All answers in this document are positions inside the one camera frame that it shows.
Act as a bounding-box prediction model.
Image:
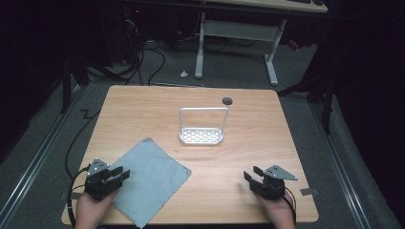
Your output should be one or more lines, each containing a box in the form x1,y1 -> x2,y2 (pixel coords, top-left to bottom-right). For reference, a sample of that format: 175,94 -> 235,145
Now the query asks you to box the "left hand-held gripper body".
83,157 -> 121,201

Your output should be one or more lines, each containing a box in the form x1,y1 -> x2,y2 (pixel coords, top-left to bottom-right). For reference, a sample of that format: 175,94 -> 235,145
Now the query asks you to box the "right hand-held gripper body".
249,163 -> 299,201

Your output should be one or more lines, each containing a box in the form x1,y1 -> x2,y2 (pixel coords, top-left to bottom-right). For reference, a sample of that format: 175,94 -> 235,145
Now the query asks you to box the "grey cloth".
109,136 -> 193,229

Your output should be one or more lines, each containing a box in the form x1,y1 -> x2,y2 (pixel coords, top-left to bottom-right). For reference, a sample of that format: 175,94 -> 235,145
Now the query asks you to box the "person's right hand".
254,192 -> 297,229

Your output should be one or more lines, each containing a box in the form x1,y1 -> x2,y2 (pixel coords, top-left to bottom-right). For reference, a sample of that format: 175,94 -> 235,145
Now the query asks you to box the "white metal rack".
178,106 -> 229,146

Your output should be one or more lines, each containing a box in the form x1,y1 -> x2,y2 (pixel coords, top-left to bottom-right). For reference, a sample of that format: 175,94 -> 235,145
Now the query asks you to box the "black metal stand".
277,71 -> 336,135
59,52 -> 92,115

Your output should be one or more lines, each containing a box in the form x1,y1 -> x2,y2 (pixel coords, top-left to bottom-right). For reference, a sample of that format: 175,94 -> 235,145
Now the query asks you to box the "white-legged desk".
193,0 -> 329,87

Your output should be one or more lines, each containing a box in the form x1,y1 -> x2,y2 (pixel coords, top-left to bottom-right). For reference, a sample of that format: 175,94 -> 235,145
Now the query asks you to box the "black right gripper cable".
282,186 -> 298,225

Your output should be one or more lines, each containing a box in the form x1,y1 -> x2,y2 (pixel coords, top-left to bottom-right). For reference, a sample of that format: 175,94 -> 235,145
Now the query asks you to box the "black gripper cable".
282,186 -> 298,225
66,165 -> 92,229

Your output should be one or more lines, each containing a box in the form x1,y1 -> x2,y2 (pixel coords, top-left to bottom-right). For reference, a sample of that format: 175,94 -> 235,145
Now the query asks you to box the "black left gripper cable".
66,165 -> 92,229

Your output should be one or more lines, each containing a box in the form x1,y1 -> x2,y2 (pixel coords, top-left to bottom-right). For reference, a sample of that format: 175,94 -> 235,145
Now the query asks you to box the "black floor cable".
64,108 -> 102,181

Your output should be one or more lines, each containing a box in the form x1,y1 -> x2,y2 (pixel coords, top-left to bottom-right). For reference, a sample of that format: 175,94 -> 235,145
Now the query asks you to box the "metal floor rail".
309,102 -> 373,229
0,84 -> 87,224

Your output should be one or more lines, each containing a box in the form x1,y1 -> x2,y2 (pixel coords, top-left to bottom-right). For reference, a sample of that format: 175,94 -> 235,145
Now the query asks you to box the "bundle of black cables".
122,17 -> 167,87

